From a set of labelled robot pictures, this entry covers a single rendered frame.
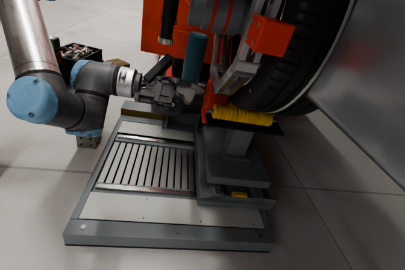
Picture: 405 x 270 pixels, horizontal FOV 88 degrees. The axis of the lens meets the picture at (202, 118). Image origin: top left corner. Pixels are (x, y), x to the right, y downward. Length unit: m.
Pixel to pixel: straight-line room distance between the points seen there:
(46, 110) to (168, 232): 0.64
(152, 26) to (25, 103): 0.88
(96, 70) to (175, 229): 0.66
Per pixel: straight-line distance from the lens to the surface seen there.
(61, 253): 1.04
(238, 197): 1.01
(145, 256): 1.00
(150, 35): 1.30
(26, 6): 0.70
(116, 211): 1.00
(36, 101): 0.53
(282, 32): 0.52
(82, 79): 0.67
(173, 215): 0.99
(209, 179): 0.97
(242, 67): 0.61
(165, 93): 0.64
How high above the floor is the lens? 0.92
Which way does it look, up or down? 32 degrees down
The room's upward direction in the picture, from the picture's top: 14 degrees clockwise
